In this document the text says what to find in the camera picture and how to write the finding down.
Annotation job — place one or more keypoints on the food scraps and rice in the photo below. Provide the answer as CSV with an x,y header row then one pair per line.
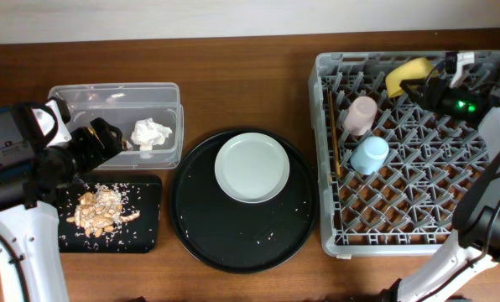
x,y
101,211

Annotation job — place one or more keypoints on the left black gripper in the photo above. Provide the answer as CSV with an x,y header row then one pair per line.
x,y
96,153

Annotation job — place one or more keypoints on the white napkin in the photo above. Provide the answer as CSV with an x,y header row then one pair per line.
x,y
148,133

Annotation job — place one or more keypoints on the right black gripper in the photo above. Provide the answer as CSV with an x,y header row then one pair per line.
x,y
430,92

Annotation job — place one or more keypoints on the pink plastic cup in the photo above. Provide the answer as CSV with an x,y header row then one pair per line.
x,y
360,116

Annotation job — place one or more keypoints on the grey dishwasher rack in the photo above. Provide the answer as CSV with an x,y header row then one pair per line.
x,y
406,207

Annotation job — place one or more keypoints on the yellow bowl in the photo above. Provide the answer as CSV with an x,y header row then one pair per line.
x,y
412,70

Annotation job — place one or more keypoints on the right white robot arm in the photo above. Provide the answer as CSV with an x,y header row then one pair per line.
x,y
474,243

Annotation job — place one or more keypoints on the clear plastic waste bin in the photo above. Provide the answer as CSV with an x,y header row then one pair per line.
x,y
122,105

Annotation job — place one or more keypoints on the grey ceramic plate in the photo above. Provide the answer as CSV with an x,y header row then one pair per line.
x,y
252,168

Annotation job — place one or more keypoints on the black rectangular tray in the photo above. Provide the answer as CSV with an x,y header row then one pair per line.
x,y
141,235

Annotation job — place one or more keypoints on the blue plastic cup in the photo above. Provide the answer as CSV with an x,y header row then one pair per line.
x,y
369,156

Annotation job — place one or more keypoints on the wooden chopstick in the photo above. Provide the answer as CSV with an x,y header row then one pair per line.
x,y
335,152
332,111

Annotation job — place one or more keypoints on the gold foil wrapper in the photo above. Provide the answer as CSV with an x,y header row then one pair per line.
x,y
126,146

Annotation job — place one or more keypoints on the round black serving tray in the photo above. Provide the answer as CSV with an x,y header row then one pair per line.
x,y
238,237

